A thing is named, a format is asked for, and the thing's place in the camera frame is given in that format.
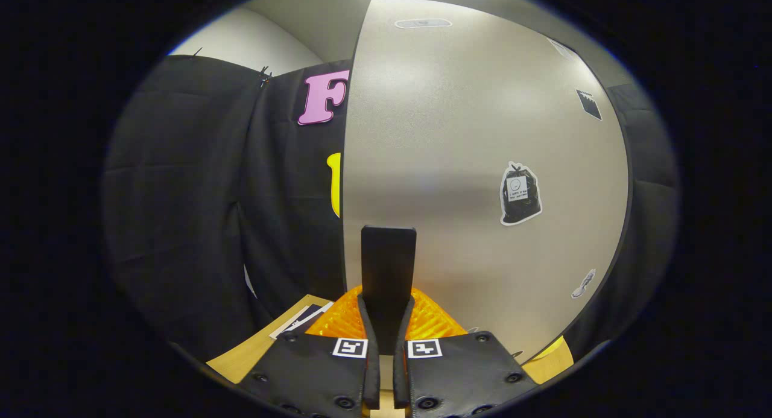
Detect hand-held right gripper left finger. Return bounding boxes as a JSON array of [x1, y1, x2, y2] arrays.
[[238, 285, 382, 418]]

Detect black backdrop cloth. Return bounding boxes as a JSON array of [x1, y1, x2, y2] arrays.
[[103, 55, 679, 364]]

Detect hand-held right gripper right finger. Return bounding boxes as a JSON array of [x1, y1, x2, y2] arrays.
[[393, 285, 537, 418]]

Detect grey cabinet door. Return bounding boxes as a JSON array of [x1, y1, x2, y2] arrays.
[[341, 0, 632, 366]]

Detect yellow fluffy puff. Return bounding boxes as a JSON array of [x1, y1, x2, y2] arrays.
[[531, 335, 568, 361]]

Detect black door handle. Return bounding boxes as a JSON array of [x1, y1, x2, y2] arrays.
[[361, 225, 417, 353]]

